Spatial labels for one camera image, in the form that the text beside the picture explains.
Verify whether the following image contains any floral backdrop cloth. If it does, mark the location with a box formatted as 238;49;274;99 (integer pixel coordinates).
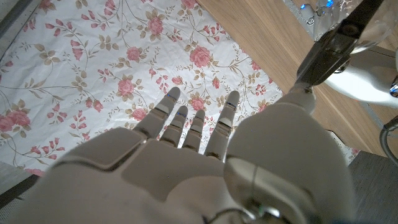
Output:
0;0;360;178

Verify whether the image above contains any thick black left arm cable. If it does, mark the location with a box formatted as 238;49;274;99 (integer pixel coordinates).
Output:
378;115;398;166

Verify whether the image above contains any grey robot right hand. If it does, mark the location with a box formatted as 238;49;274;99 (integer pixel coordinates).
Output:
9;86;357;224

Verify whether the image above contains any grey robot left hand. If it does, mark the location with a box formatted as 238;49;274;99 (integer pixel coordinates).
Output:
300;0;398;110

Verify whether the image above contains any black pump head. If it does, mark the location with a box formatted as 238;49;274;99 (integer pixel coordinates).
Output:
295;0;385;91

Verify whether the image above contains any clear plastic dispenser bottle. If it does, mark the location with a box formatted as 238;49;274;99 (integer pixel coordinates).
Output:
312;0;398;55

